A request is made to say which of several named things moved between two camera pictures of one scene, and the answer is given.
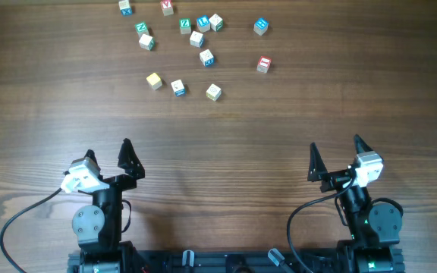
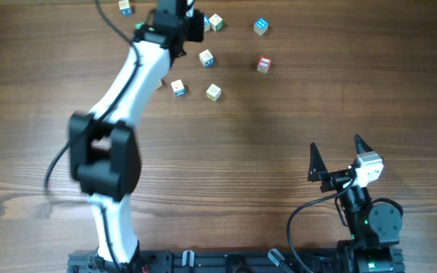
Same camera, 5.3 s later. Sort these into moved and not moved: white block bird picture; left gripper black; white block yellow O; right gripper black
Moved: left gripper black
Not moved: white block yellow O; right gripper black; white block bird picture
